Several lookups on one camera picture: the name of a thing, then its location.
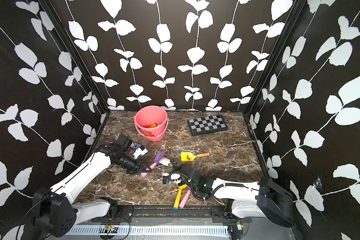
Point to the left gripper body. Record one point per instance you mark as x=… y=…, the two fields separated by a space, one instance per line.
x=133 y=164

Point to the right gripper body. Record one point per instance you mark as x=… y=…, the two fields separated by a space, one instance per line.
x=179 y=175

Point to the purple square shovel pink handle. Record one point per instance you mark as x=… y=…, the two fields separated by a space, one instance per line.
x=158 y=158

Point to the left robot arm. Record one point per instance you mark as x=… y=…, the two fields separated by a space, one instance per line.
x=54 y=211

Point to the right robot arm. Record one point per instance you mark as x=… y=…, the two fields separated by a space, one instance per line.
x=262 y=199

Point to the pink plastic bucket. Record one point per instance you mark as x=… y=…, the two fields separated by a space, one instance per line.
x=148 y=116

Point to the yellow shovel blue tip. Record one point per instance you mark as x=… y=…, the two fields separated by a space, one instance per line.
x=179 y=194

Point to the black white checkerboard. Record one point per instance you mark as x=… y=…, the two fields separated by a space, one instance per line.
x=207 y=125

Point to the small circuit board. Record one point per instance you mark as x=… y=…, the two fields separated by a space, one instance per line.
x=108 y=230

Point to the purple round trowel pink handle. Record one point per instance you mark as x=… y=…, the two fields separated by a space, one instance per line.
x=185 y=198

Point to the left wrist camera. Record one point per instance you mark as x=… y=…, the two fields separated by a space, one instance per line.
x=127 y=145

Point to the black front rail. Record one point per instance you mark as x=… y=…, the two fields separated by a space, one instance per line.
x=219 y=214

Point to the yellow shovel wooden handle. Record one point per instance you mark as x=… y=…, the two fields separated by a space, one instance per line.
x=189 y=157

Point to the white slotted cable duct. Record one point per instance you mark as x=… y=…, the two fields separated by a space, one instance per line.
x=213 y=231

